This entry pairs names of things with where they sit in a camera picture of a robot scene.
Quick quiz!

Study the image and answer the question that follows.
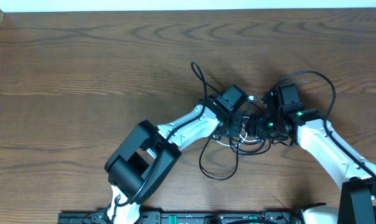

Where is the black usb cable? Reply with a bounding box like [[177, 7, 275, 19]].
[[198, 95, 272, 182]]

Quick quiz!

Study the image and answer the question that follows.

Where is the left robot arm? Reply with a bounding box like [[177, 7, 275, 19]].
[[104, 85, 248, 223]]

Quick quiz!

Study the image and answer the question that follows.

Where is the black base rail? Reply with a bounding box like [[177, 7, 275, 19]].
[[57, 203, 341, 224]]

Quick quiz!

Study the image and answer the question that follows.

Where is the white usb cable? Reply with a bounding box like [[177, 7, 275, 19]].
[[215, 95, 263, 147]]

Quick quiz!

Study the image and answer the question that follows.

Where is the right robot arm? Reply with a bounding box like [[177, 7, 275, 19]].
[[245, 84, 376, 224]]

